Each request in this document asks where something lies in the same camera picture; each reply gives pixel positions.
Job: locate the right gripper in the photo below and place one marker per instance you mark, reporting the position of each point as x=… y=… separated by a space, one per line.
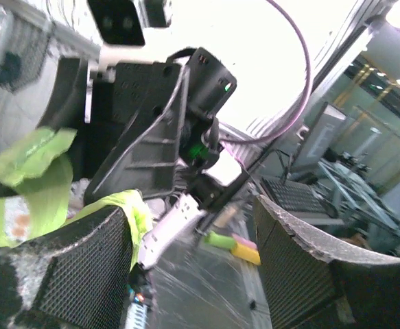
x=136 y=121

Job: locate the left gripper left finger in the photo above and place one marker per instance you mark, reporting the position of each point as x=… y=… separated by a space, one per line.
x=74 y=277

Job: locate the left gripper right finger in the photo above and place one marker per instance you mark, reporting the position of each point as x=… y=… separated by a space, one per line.
x=314 y=280

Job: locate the green trash bag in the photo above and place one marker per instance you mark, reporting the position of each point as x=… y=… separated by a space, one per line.
x=35 y=185

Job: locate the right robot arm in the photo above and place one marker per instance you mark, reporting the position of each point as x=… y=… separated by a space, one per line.
x=205 y=192

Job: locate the black wire basket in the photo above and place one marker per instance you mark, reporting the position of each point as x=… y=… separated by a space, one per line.
x=24 y=56

